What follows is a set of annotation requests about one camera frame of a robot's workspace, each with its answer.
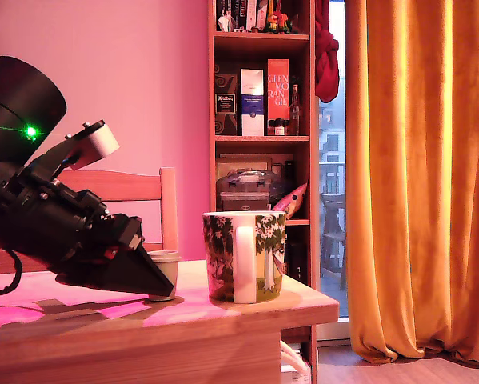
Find white coffee capsule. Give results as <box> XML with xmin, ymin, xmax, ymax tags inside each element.
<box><xmin>146</xmin><ymin>250</ymin><xmax>182</xmax><ymax>302</ymax></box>

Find wooden chair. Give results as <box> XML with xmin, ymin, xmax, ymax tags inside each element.
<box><xmin>0</xmin><ymin>166</ymin><xmax>180</xmax><ymax>277</ymax></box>

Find tree print ceramic mug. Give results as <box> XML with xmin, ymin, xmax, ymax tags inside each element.
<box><xmin>202</xmin><ymin>210</ymin><xmax>288</xmax><ymax>305</ymax></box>

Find black box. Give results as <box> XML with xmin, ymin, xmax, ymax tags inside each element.
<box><xmin>287</xmin><ymin>239</ymin><xmax>309</xmax><ymax>283</ymax></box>

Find pink soft toy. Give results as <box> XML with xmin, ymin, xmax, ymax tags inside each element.
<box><xmin>271</xmin><ymin>182</ymin><xmax>309</xmax><ymax>221</ymax></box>

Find dark swirl pattern box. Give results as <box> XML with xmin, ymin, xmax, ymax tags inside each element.
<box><xmin>214</xmin><ymin>63</ymin><xmax>239</xmax><ymax>137</ymax></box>

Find tall wooden bookshelf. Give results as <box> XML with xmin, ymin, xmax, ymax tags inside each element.
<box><xmin>207</xmin><ymin>0</ymin><xmax>319</xmax><ymax>373</ymax></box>

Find white power strip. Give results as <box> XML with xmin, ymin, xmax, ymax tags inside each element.
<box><xmin>281</xmin><ymin>370</ymin><xmax>314</xmax><ymax>384</ymax></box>

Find wooden balcony stool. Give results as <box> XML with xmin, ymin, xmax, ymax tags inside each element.
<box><xmin>321</xmin><ymin>193</ymin><xmax>348</xmax><ymax>291</ymax></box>

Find white and blue box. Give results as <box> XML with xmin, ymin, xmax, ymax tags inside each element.
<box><xmin>240</xmin><ymin>68</ymin><xmax>265</xmax><ymax>137</ymax></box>

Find clear glass bottle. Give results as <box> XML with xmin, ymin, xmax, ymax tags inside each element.
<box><xmin>289</xmin><ymin>82</ymin><xmax>303</xmax><ymax>136</ymax></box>

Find tall red whisky box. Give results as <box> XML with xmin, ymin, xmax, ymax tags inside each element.
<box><xmin>267</xmin><ymin>58</ymin><xmax>291</xmax><ymax>136</ymax></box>

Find white figurine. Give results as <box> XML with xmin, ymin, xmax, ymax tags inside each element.
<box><xmin>217</xmin><ymin>10</ymin><xmax>240</xmax><ymax>33</ymax></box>

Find red hanging cloth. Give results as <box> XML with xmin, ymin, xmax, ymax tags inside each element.
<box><xmin>313</xmin><ymin>0</ymin><xmax>340</xmax><ymax>104</ymax></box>

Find white book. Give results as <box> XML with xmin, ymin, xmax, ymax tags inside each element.
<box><xmin>247</xmin><ymin>0</ymin><xmax>259</xmax><ymax>31</ymax></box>

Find colourful figurine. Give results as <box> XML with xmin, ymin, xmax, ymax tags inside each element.
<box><xmin>262</xmin><ymin>10</ymin><xmax>293</xmax><ymax>34</ymax></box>

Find orange curtain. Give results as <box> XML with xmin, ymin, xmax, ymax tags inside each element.
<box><xmin>345</xmin><ymin>0</ymin><xmax>479</xmax><ymax>367</ymax></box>

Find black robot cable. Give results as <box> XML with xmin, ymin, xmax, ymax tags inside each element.
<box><xmin>0</xmin><ymin>247</ymin><xmax>23</xmax><ymax>298</ymax></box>

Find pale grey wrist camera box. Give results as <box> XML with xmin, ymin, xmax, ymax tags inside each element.
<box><xmin>33</xmin><ymin>119</ymin><xmax>120</xmax><ymax>177</ymax></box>

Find wooden picture frame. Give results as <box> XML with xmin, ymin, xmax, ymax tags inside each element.
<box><xmin>216</xmin><ymin>153</ymin><xmax>295</xmax><ymax>189</ymax></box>

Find white cable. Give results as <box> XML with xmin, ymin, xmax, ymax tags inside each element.
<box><xmin>279</xmin><ymin>339</ymin><xmax>310</xmax><ymax>375</ymax></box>

